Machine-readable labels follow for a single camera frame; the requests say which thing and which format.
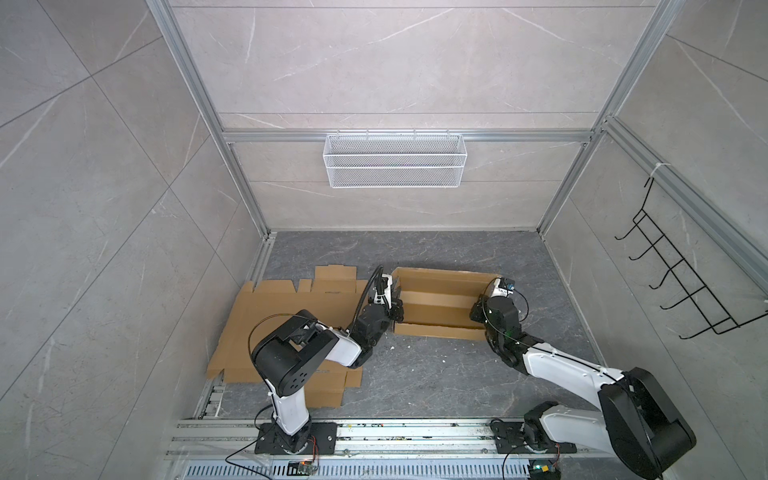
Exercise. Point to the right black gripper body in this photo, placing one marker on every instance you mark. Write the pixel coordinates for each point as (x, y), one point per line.
(479, 313)

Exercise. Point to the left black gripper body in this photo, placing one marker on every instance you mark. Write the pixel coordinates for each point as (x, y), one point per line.
(397, 313)

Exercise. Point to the cardboard box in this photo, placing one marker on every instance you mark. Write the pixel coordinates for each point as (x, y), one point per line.
(437, 303)
(331, 296)

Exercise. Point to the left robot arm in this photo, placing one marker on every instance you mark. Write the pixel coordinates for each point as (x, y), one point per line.
(288, 357)

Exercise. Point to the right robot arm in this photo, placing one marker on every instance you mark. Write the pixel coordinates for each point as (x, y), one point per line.
(633, 417)

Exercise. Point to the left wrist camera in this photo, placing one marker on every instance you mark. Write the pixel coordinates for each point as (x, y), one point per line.
(383, 288)

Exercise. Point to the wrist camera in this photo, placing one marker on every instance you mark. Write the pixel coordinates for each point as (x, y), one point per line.
(501, 287)
(383, 288)

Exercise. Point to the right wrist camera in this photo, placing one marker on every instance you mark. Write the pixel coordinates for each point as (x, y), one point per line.
(501, 287)

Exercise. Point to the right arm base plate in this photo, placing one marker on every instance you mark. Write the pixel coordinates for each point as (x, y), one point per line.
(522, 437)

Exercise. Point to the aluminium frame profile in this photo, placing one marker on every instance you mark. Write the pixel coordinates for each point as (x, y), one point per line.
(731, 239)

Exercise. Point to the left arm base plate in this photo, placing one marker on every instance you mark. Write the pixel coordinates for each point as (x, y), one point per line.
(294, 438)

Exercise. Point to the white wire mesh basket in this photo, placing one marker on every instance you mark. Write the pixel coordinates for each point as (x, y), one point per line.
(368, 161)

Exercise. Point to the aluminium mounting rail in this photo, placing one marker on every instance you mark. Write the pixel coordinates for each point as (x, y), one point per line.
(369, 438)

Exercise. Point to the black wire hook rack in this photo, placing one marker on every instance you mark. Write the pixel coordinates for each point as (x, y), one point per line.
(695, 290)

